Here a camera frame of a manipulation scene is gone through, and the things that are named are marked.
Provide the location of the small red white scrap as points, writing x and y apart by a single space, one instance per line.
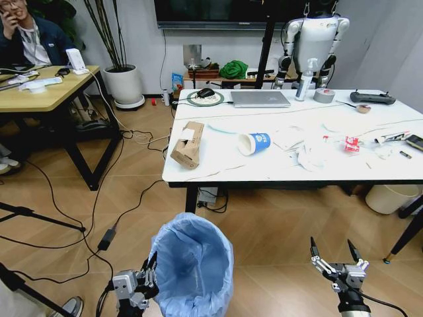
326 138

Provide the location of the black power adapter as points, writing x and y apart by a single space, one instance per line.
106 239

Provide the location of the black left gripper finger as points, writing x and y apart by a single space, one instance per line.
153 267
145 272

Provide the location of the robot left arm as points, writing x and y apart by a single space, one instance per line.
127 311

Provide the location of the crumpled white paper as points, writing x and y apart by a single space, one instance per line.
310 158

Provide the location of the black smartphone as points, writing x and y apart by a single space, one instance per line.
415 141

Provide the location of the dark leafy plant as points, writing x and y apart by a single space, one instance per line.
62 13

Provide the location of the red tape roll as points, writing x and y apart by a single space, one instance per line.
153 101

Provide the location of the small brown tape roll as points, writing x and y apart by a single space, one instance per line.
364 109

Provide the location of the brown basket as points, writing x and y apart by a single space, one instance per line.
203 73

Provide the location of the clear spray bottle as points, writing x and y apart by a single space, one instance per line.
302 89

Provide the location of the trash bin with blue bag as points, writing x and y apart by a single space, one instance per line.
195 264

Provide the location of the silver metal plate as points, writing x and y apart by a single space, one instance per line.
192 53

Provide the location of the white humanoid robot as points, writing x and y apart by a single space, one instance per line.
314 39

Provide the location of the red snack wrapper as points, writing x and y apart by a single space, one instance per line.
350 144

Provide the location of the black chair leg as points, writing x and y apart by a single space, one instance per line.
404 236

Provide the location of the white shoe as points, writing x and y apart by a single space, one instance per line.
8 164

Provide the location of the white plant pot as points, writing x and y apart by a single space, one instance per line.
123 84

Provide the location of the person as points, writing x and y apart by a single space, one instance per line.
39 43
20 303

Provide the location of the thin pale green strip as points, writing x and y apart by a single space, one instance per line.
219 130

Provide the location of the silver laptop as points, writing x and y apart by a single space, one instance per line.
261 99

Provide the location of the black stand pole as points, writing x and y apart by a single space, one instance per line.
264 56

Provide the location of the round mouse pad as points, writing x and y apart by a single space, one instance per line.
206 100

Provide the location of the black computer mouse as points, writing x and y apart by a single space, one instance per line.
206 93

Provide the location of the white router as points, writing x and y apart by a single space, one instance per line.
75 59

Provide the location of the green cloth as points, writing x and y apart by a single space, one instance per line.
234 70

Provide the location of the silver printed wrapper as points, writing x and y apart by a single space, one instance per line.
393 137

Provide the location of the cream waste bin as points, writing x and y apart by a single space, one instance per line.
390 198

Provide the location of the flat white paper sheets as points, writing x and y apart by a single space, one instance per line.
287 138

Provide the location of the white power strip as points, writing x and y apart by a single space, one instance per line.
207 196

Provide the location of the blue printed package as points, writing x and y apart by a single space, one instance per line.
177 82

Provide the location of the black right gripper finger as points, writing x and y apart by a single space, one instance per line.
322 264
356 256

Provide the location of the blue paper cup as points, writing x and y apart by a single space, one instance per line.
261 142

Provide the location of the small white bottle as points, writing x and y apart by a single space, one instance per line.
166 97

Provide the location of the grey duct tape roll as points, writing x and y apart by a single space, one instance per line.
324 95

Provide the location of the black wall television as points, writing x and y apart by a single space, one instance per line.
231 10

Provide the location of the black sunglasses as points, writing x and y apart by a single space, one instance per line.
62 71

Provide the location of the small black stick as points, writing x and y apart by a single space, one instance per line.
406 154

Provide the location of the tall thin-stemmed plant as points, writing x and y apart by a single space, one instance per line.
110 36

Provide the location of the black remote controller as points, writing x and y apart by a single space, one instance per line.
370 97

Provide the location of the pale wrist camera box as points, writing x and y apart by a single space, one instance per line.
356 273
123 280

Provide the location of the brown cardboard box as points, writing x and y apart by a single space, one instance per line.
188 148

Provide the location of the black tripod leg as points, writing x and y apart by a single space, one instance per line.
43 218
20 282

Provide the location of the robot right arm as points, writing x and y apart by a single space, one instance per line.
355 312

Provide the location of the wooden desk black frame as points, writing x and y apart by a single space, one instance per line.
43 95

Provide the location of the white marble table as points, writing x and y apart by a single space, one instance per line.
251 168

